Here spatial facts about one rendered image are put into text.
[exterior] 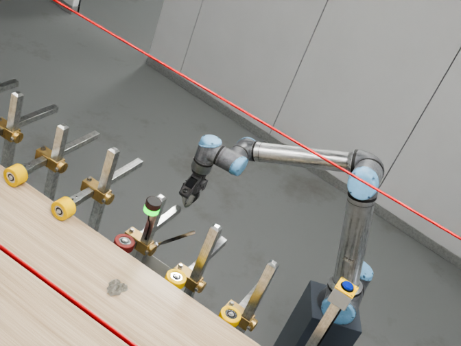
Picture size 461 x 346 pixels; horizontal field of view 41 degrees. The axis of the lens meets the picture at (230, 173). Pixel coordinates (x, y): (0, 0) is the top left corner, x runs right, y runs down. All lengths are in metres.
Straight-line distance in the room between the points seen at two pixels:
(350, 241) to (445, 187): 2.28
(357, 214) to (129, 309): 0.96
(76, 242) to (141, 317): 0.40
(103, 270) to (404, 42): 2.96
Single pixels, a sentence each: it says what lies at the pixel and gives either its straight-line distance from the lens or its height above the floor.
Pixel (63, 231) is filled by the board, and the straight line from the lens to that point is 2.44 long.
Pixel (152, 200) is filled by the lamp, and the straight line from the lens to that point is 2.36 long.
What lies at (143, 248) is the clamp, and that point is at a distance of 2.53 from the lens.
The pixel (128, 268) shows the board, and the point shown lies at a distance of 2.37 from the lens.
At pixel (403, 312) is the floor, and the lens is 4.31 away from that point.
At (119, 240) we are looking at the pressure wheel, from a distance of 2.46.
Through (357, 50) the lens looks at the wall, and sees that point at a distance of 4.73.
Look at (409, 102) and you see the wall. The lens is 4.68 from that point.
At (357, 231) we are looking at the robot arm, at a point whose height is 1.17.
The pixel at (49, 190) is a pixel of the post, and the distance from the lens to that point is 2.76.
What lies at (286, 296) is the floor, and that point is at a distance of 3.90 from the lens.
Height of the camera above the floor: 2.55
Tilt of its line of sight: 33 degrees down
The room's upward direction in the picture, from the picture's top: 22 degrees clockwise
